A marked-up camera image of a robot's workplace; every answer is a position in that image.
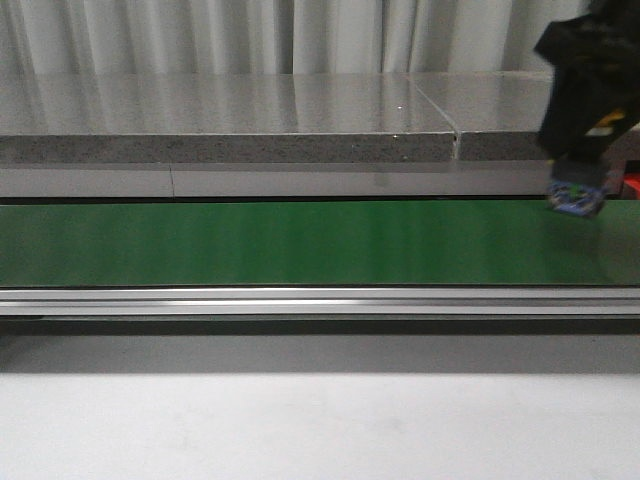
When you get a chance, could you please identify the grey curtain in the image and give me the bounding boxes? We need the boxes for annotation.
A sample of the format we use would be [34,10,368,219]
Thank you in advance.
[1,1,587,74]

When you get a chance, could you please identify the aluminium conveyor frame rail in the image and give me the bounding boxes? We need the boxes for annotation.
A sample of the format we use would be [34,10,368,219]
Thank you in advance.
[1,286,639,320]

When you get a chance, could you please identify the red plastic tray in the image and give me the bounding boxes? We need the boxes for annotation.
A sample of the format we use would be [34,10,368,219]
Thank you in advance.
[620,172,640,201]

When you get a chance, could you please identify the grey stone slab right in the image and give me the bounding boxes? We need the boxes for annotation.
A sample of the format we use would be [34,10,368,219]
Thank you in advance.
[408,69,640,163]

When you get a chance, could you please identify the grey stone slab left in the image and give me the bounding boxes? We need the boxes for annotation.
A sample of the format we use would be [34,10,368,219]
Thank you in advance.
[1,74,455,165]

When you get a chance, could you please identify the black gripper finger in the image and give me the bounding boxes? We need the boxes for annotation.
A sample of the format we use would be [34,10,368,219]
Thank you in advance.
[534,1,639,161]

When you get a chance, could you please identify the white base panel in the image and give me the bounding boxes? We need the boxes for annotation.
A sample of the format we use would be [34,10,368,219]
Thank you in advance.
[1,161,551,198]

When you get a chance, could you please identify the green conveyor belt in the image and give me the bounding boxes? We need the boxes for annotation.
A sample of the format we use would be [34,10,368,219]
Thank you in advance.
[1,199,639,287]

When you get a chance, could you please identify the yellow push button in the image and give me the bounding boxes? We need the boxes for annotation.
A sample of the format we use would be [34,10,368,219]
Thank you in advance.
[544,108,628,219]

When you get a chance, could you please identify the grey stone slab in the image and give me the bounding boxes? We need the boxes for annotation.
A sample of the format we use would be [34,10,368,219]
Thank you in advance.
[408,69,640,163]
[1,74,455,165]

